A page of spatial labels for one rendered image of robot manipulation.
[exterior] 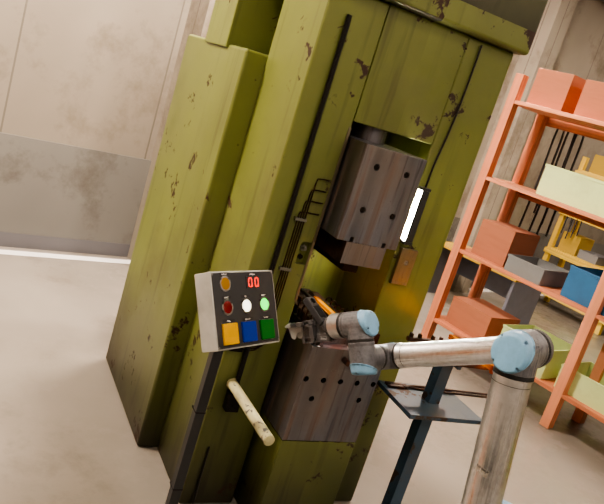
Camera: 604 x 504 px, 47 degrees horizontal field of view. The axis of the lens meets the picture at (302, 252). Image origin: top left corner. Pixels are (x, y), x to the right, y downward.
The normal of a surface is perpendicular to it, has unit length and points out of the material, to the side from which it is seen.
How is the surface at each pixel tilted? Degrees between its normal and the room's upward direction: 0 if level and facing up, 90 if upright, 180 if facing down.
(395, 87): 90
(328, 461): 90
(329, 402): 90
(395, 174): 90
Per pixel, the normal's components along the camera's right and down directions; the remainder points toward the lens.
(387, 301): 0.40, 0.33
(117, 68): 0.58, 0.36
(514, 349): -0.66, -0.17
